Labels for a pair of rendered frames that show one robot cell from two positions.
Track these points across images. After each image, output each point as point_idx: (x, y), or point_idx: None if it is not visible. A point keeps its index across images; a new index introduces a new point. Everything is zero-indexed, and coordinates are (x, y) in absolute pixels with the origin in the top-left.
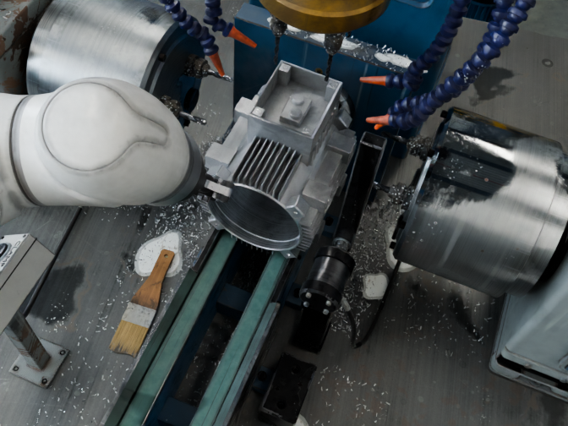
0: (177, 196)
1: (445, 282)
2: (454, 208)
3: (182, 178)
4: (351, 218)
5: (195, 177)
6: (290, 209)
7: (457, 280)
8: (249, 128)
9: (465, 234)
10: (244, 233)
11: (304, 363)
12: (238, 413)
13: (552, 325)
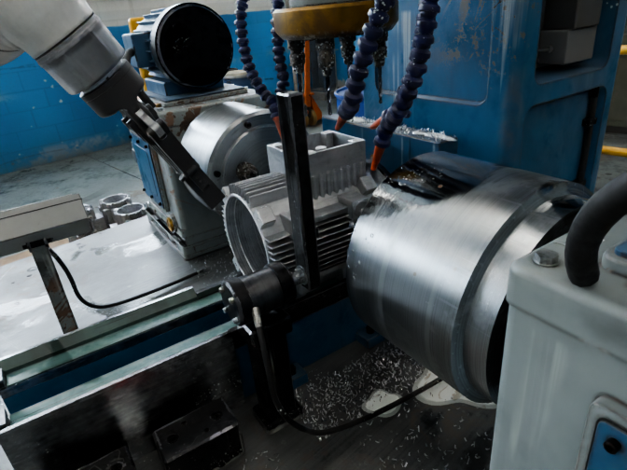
0: (69, 68)
1: (471, 433)
2: (393, 215)
3: (60, 34)
4: (297, 227)
5: (94, 62)
6: (255, 215)
7: (406, 342)
8: (269, 162)
9: (398, 249)
10: None
11: (229, 415)
12: (137, 433)
13: (517, 439)
